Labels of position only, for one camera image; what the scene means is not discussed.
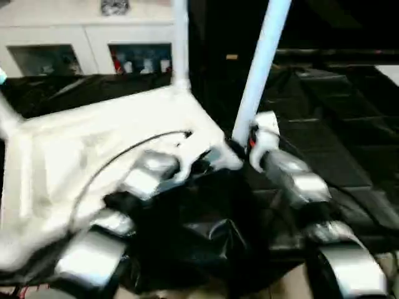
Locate black mat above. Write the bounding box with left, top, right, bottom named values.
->
left=0, top=67, right=399, bottom=295

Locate large black case yellow label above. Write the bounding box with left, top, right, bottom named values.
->
left=174, top=0, right=275, bottom=74

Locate grey metal bar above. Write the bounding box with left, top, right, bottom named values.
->
left=274, top=49, right=399, bottom=59

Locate red bottle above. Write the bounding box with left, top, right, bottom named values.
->
left=112, top=54, right=124, bottom=74

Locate white flat panel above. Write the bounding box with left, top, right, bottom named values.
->
left=375, top=65, right=399, bottom=87

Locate white cabinet with glass doors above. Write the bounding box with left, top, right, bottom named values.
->
left=0, top=0, right=175, bottom=77

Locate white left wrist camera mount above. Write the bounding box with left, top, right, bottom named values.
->
left=174, top=136, right=219, bottom=183

